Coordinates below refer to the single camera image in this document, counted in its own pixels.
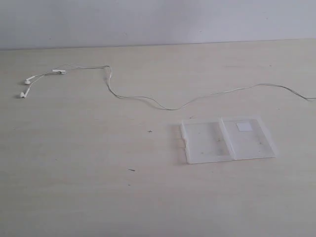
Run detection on clear open plastic case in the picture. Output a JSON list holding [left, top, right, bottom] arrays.
[[181, 116, 277, 164]]

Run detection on white wired earphones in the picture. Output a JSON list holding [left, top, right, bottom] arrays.
[[16, 64, 316, 111]]

